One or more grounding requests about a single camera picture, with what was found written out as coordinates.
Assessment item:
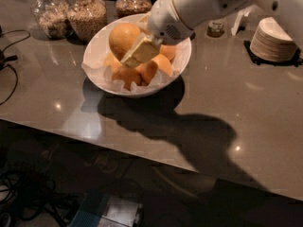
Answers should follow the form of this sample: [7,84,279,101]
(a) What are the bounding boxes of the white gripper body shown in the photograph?
[148,0,250,44]

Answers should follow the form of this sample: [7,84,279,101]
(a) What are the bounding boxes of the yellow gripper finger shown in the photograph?
[136,13,150,32]
[120,32,161,68]

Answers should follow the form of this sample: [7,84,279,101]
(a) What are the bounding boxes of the large orange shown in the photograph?
[109,23,141,61]

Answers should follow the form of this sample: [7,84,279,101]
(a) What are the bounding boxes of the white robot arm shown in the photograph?
[121,0,303,68]

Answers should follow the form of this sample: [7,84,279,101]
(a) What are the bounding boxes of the white ceramic bowl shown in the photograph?
[81,13,192,99]

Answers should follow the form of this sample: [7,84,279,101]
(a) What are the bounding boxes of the white paper bowl liner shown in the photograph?
[81,36,192,95]

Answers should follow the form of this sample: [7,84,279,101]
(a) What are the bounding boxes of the small orange centre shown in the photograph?
[135,61,158,84]

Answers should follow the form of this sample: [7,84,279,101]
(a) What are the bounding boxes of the orange right back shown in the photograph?
[160,44,176,61]

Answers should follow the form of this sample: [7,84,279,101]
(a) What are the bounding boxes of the glass jar brown granola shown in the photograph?
[116,0,152,18]

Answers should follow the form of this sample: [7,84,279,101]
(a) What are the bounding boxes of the orange front right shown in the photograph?
[152,54,173,77]

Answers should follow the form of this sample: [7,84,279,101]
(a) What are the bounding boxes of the orange front left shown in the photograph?
[112,66,142,90]

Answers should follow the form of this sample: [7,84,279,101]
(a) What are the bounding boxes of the glass bottle white label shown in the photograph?
[206,20,224,38]

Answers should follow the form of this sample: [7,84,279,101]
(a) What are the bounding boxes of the glass jar round grains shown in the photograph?
[67,0,107,43]

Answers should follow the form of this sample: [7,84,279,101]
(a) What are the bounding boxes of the white card stand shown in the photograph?
[231,7,251,36]

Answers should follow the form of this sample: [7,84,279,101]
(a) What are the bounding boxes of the glass jar pale cereal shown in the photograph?
[31,0,73,40]

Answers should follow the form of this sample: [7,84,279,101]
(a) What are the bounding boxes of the stack of white plates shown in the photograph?
[250,17,297,62]

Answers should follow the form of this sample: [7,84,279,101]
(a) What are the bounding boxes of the black plate mat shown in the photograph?
[243,41,303,67]

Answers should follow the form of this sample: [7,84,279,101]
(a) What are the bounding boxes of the metal box under table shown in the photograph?
[68,191,143,227]

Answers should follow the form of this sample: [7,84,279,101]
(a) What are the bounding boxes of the black cable on table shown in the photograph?
[0,22,32,107]

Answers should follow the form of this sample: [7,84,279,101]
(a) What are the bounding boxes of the black cables on floor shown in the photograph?
[0,156,77,227]

